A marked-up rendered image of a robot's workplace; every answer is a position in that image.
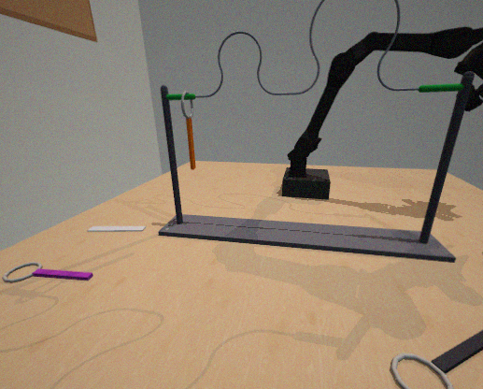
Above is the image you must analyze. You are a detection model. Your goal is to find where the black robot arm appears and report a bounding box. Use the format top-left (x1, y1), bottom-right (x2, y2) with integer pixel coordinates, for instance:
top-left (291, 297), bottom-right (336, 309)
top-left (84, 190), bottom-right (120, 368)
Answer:
top-left (288, 27), bottom-right (483, 178)

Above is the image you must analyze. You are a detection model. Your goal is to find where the grey loop with purple handle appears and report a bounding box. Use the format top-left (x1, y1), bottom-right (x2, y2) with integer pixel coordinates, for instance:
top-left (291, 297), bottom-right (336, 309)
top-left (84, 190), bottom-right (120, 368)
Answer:
top-left (2, 262), bottom-right (93, 282)

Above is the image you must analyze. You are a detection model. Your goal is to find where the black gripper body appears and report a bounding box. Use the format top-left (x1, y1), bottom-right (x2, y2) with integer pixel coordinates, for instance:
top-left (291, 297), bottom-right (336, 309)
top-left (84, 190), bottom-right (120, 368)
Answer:
top-left (465, 84), bottom-right (483, 111)

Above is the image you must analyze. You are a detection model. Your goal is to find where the orange handle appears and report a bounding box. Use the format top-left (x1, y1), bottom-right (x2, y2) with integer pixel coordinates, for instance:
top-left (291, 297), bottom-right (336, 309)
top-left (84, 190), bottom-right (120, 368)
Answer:
top-left (181, 92), bottom-right (196, 169)

